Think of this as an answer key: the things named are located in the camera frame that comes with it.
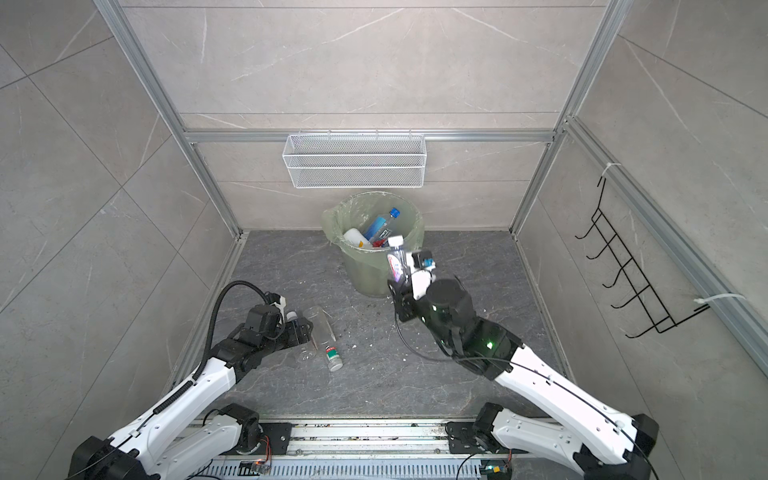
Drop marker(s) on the grey mesh waste bin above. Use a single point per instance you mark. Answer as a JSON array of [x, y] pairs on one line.
[[369, 272]]

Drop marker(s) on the white wire mesh shelf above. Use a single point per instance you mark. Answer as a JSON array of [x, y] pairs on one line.
[[360, 160]]

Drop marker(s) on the black wire hook rack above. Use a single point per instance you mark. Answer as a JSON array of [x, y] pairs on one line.
[[629, 271]]

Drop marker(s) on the purple Ganten water bottle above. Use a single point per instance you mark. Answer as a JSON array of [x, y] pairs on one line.
[[396, 258]]

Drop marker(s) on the clear plastic cup bottle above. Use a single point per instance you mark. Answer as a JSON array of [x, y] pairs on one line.
[[322, 332]]

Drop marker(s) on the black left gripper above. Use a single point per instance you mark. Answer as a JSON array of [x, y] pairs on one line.
[[304, 330]]

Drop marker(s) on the clear bottle blue cap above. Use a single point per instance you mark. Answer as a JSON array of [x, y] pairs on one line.
[[381, 227]]

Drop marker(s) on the green plastic bin liner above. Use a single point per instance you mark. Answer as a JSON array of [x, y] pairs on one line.
[[359, 211]]

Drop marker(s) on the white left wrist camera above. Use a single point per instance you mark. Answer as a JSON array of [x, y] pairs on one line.
[[278, 301]]

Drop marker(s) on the clear bottle yellow label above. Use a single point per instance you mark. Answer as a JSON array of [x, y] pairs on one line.
[[355, 238]]

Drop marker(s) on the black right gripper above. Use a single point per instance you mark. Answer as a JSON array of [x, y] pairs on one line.
[[405, 307]]

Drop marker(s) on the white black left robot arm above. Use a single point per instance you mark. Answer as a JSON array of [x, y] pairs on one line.
[[184, 430]]

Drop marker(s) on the aluminium frame rail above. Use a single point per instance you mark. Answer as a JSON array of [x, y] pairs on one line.
[[115, 18]]

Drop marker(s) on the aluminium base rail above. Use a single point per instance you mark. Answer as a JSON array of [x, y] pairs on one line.
[[360, 447]]

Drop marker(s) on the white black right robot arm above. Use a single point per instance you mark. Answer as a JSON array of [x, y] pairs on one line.
[[492, 351]]

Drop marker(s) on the small bottle green red label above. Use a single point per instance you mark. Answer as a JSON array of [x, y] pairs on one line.
[[335, 361]]

